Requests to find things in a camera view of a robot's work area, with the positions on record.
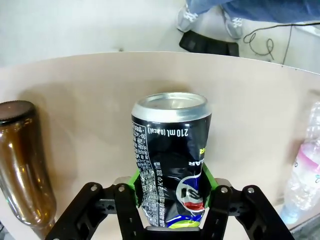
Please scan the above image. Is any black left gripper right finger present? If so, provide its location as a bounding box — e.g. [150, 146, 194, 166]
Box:
[199, 164, 297, 240]

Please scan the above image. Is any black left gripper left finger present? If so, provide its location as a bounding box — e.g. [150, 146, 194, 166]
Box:
[45, 169, 146, 240]

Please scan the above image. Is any crushed black Pepsi can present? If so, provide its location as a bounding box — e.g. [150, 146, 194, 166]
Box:
[130, 92, 213, 229]

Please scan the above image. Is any clear crushed plastic bottle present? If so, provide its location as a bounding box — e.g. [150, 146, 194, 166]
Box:
[279, 100, 320, 226]

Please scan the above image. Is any brown glass bottle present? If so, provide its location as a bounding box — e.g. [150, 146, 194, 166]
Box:
[0, 100, 57, 237]

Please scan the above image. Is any black foot pedal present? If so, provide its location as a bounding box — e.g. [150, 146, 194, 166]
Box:
[178, 30, 240, 57]

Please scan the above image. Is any grey sneaker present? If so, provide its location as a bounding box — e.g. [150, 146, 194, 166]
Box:
[223, 8, 244, 40]
[176, 3, 200, 33]

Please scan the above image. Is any black cable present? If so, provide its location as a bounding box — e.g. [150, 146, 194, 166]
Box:
[243, 21, 320, 65]

